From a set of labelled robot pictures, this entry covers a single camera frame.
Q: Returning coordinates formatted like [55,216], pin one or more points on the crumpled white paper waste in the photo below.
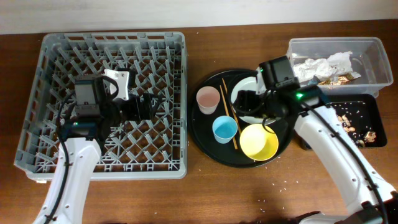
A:
[324,68]

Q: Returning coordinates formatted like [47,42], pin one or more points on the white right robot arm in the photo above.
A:
[367,196]

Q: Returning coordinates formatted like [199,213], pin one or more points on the pink cup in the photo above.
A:
[208,98]

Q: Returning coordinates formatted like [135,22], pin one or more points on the wooden chopstick left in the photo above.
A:
[230,124]

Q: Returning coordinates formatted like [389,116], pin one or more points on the blue cup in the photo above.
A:
[221,130]

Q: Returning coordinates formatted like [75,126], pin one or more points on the food scraps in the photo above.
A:
[360,131]

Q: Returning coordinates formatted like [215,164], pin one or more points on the gold foil wrapper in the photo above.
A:
[339,80]

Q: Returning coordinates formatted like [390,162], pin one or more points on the wooden chopstick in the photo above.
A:
[230,124]
[231,109]

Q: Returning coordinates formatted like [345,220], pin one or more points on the grey plastic dishwasher rack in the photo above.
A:
[146,150]

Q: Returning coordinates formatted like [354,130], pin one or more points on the black rectangular bin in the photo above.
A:
[360,105]

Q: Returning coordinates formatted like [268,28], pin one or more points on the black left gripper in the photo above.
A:
[137,113]

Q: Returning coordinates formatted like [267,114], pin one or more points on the clear plastic waste bin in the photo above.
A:
[369,59]

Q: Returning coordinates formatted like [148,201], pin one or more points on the yellow bowl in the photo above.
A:
[259,142]

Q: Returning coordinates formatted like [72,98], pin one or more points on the wooden chopstick right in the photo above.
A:
[231,109]

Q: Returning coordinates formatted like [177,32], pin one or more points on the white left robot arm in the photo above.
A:
[82,140]

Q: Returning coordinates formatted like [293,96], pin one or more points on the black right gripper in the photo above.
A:
[246,104]

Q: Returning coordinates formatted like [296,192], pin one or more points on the round black tray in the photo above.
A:
[200,125]

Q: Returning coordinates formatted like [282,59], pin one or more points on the white plate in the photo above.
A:
[248,84]

